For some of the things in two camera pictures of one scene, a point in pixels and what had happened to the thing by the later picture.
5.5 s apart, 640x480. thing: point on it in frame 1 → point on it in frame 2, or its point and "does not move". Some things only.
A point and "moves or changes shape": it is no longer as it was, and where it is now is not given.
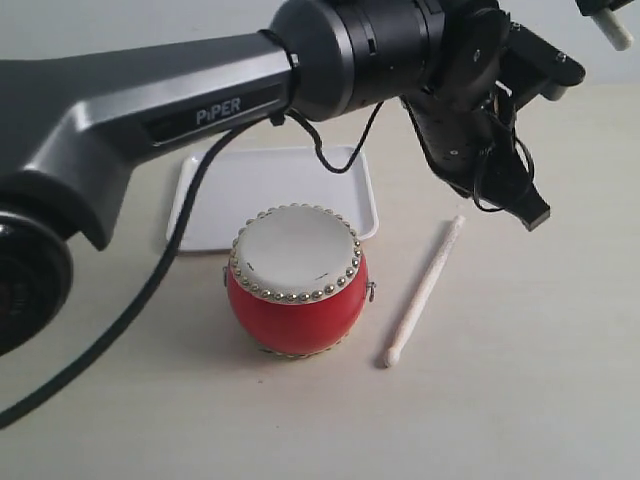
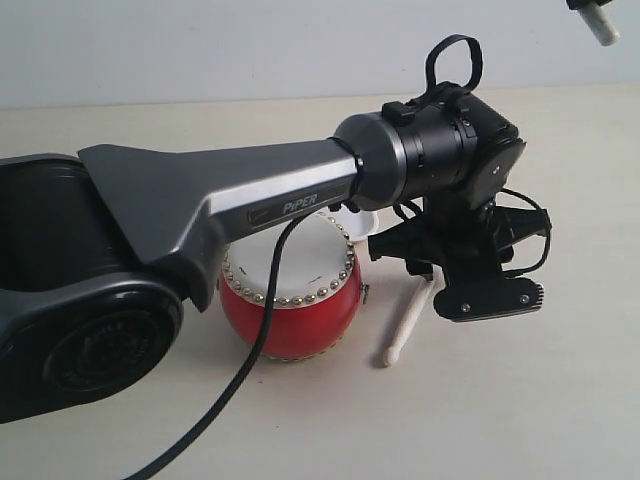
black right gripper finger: (591, 7) → (577, 4)
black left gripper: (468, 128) → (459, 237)
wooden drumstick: (617, 34) moves or changes shape
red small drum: (296, 278) does not move
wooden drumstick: (393, 354) does not move
